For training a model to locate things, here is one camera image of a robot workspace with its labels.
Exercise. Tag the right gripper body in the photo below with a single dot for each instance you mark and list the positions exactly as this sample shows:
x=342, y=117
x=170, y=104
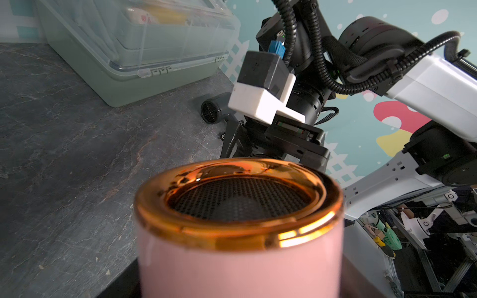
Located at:
x=288, y=137

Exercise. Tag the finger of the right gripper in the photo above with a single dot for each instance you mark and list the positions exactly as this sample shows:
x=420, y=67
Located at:
x=236, y=143

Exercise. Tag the pink hair dryer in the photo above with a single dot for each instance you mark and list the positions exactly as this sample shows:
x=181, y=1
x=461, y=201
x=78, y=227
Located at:
x=240, y=228

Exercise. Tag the black magenta hair dryer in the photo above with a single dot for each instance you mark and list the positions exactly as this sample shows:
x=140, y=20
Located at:
x=215, y=110

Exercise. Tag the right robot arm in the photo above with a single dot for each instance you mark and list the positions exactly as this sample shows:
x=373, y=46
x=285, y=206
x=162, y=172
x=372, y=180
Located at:
x=431, y=78

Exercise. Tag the green clear-lid storage box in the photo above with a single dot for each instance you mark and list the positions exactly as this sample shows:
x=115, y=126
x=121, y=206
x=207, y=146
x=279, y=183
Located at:
x=131, y=50

